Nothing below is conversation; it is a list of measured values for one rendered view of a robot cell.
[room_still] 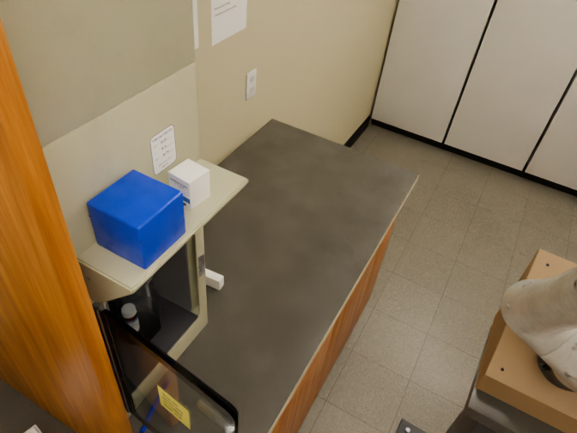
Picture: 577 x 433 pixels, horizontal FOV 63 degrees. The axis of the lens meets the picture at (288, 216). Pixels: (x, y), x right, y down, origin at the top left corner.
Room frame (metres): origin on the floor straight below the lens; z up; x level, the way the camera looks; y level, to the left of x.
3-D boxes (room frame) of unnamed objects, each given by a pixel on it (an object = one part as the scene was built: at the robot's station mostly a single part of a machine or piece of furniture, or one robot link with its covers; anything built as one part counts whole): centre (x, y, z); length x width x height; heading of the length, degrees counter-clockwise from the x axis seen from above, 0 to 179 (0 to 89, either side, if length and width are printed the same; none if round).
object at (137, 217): (0.52, 0.23, 1.56); 0.10 x 0.10 x 0.09; 66
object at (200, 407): (0.38, 0.17, 1.19); 0.30 x 0.01 x 0.40; 59
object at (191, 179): (0.63, 0.18, 1.54); 0.05 x 0.05 x 0.06; 60
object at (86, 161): (0.66, 0.37, 1.33); 0.32 x 0.25 x 0.77; 156
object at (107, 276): (0.58, 0.20, 1.46); 0.32 x 0.11 x 0.10; 156
